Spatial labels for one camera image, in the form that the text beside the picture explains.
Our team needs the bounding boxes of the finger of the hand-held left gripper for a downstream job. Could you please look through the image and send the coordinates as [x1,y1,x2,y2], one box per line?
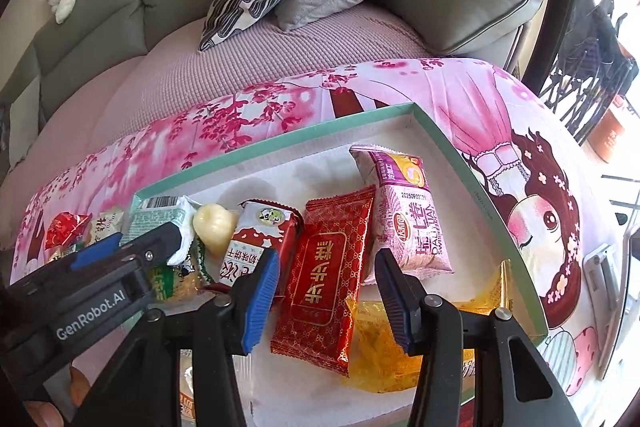
[69,232,126,273]
[120,221,184,266]

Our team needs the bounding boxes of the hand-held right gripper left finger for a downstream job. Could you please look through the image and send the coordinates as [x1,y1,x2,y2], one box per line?
[75,248,281,427]

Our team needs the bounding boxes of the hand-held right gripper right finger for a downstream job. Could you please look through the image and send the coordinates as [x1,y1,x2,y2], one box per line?
[374,249,583,427]

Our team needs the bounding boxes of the green white patterned snack packet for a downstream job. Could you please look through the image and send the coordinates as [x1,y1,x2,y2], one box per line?
[122,195,203,268]

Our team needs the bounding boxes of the green round cookie packet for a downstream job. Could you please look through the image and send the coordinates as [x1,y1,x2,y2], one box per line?
[145,237,221,305]

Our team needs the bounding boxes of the yellow transparent snack packet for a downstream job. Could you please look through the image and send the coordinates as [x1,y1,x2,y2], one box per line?
[345,259,516,394]

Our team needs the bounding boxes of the dark red white biscuit packet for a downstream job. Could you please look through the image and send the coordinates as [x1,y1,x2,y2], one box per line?
[205,199,306,295]

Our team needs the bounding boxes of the red gold-patterned snack packet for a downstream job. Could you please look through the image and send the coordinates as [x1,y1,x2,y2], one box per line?
[270,185,377,378]

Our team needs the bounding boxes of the white tray teal rim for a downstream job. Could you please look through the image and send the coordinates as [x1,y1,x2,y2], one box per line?
[120,103,550,427]

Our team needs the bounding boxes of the person's left hand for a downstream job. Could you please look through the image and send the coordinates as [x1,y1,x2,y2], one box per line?
[22,364,92,427]

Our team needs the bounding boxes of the white yellow snack packet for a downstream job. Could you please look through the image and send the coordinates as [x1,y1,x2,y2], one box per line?
[87,206,126,248]

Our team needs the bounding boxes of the red flower candy packet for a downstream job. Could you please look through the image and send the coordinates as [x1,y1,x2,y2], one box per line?
[45,212,93,250]

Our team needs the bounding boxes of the pale yellow wrapped candy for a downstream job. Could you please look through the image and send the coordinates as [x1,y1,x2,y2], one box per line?
[192,203,238,260]

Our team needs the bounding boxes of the purple white snack packet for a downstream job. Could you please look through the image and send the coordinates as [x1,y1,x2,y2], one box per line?
[349,144,455,285]

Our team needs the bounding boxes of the light grey cushion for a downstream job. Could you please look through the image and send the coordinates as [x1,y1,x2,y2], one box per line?
[6,77,42,168]

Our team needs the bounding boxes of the pink waffle sofa cover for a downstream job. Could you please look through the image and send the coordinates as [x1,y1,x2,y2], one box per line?
[0,2,436,218]

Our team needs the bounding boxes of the grey sofa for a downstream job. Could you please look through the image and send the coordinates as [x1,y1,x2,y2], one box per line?
[0,0,548,168]

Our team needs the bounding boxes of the pink printed blanket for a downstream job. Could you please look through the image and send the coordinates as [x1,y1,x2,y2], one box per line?
[10,57,626,427]

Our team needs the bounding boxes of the orange flower pot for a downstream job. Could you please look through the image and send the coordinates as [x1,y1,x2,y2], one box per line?
[590,107,627,164]

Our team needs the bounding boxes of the black metal rack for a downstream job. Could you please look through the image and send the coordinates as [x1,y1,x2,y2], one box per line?
[537,0,640,142]

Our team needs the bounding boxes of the grey metal bracket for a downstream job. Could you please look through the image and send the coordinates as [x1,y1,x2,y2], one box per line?
[582,242,627,381]

